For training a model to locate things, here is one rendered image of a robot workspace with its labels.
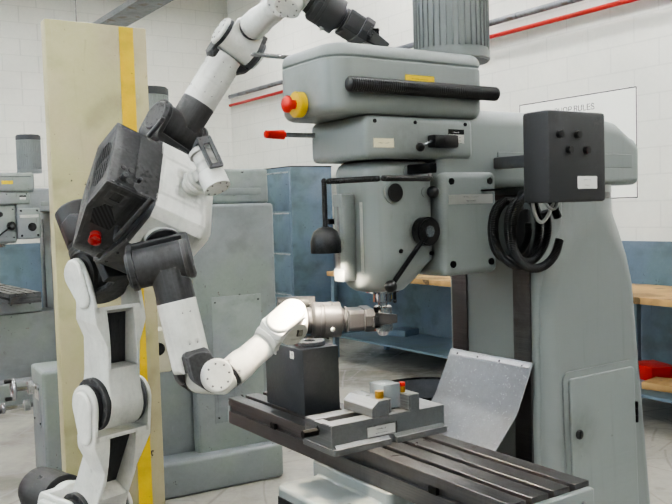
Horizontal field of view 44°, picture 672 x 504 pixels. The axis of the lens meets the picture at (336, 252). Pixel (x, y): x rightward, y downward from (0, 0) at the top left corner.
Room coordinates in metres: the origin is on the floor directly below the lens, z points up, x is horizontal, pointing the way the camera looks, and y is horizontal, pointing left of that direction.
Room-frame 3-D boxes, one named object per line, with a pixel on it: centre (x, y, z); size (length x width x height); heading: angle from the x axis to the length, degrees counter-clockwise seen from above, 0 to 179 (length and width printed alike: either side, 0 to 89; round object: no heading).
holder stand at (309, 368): (2.41, 0.11, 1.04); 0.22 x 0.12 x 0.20; 33
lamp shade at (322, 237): (1.94, 0.02, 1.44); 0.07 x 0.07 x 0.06
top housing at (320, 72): (2.08, -0.13, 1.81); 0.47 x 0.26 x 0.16; 124
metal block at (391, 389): (2.07, -0.11, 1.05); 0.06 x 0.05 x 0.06; 33
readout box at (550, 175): (1.96, -0.55, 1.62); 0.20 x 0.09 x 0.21; 124
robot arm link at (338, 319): (2.06, -0.02, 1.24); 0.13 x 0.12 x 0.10; 9
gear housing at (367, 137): (2.10, -0.15, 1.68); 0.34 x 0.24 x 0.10; 124
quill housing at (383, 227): (2.07, -0.12, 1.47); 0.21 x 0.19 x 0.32; 34
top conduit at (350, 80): (1.97, -0.22, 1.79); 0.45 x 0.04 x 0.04; 124
